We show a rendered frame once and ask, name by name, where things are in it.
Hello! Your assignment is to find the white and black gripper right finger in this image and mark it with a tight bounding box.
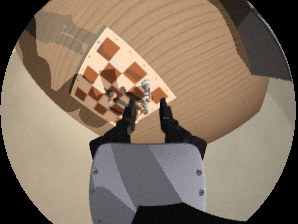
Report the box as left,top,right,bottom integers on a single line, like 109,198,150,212
159,98,207,162

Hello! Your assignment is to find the checkered chessboard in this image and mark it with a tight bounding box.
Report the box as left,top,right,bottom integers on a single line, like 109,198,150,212
71,27,176,126

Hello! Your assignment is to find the white chess king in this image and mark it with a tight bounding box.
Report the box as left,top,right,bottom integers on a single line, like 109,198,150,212
142,79,153,104

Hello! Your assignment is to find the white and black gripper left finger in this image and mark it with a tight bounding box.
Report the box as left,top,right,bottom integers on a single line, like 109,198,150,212
89,98,137,159

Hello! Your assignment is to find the white pawn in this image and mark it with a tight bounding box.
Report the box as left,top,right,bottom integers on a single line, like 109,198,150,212
108,91,117,104

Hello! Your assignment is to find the white rook chess piece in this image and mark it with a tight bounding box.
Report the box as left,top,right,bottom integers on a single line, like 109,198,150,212
142,101,150,116

